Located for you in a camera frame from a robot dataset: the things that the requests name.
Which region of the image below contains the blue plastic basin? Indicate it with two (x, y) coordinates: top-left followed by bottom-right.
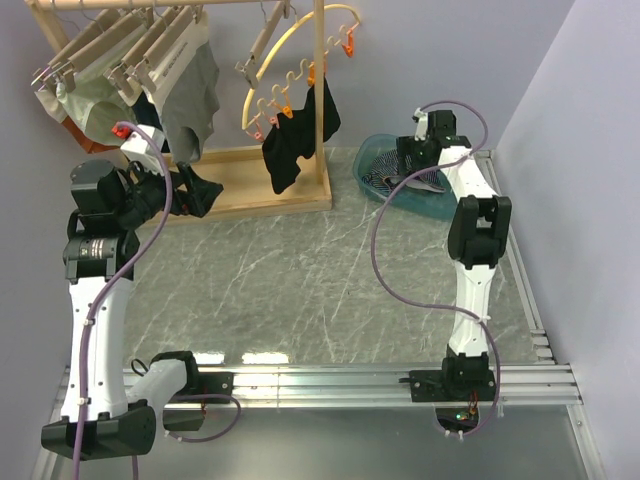
(353, 134), (457, 221)

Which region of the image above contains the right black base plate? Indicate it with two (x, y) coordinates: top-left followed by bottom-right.
(400, 370), (496, 403)

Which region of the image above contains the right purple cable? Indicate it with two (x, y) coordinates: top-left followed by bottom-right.
(370, 101), (502, 439)

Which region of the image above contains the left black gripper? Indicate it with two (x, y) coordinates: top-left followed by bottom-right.
(115, 156), (222, 229)

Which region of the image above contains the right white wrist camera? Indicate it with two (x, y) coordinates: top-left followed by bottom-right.
(412, 108), (429, 141)

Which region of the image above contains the beige hanger with green underwear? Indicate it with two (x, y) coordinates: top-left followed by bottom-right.
(31, 8), (154, 92)

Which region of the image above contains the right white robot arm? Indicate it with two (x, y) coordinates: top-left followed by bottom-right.
(397, 108), (512, 403)

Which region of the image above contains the wooden clothes rack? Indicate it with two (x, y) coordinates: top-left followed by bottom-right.
(26, 1), (332, 221)

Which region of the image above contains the light green hanging underwear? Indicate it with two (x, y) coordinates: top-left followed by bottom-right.
(56, 52), (137, 148)

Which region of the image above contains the yellow curved clip hanger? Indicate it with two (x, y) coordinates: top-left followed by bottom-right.
(241, 4), (361, 135)

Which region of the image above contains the navy striped underwear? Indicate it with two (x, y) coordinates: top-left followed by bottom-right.
(361, 150), (446, 196)

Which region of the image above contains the orange hanging underwear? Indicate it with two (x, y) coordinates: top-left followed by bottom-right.
(61, 116), (118, 154)

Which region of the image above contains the beige hanger with grey underwear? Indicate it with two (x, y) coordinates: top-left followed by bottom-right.
(120, 5), (203, 105)

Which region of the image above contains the empty beige clip hanger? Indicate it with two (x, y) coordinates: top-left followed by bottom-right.
(235, 0), (291, 89)

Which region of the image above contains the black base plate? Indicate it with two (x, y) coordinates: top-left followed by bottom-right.
(400, 370), (496, 403)
(190, 371), (234, 404)

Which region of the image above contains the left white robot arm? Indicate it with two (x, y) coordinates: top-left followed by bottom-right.
(41, 159), (224, 461)

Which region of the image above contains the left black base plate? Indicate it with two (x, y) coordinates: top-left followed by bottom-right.
(190, 371), (234, 404)

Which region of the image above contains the grey hanging underwear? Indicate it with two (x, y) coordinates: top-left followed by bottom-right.
(149, 21), (220, 164)

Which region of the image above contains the black hanging underwear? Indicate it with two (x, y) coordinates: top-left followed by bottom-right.
(262, 87), (316, 195)

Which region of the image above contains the dark blue hanging underwear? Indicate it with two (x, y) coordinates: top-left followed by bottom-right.
(131, 92), (163, 131)

